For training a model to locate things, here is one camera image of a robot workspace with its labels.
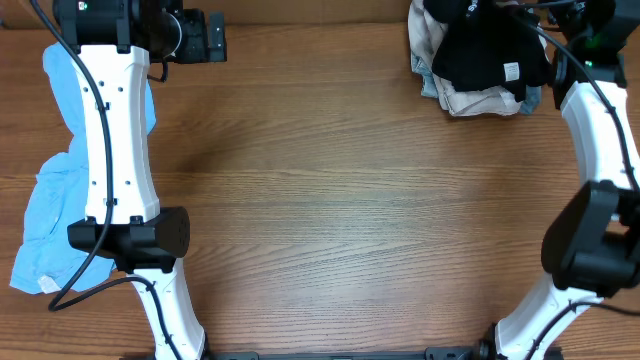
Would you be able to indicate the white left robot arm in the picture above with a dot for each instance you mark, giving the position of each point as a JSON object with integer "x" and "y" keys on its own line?
{"x": 148, "y": 253}

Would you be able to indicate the folded beige garment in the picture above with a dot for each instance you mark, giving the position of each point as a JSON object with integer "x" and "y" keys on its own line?
{"x": 425, "y": 36}

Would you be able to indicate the light blue t-shirt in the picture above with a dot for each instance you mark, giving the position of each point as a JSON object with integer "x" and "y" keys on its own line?
{"x": 70, "y": 186}

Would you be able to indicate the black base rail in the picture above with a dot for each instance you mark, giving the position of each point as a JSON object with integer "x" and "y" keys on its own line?
{"x": 430, "y": 353}

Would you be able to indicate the black t-shirt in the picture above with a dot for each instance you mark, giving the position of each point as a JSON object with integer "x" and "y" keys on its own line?
{"x": 474, "y": 14}

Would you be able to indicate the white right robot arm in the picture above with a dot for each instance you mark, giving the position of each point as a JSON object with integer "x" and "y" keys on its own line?
{"x": 591, "y": 250}

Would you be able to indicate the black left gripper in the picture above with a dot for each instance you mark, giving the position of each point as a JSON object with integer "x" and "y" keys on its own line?
{"x": 198, "y": 50}

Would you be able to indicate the folded black garment with tag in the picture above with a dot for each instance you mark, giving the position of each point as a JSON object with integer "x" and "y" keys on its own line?
{"x": 494, "y": 51}

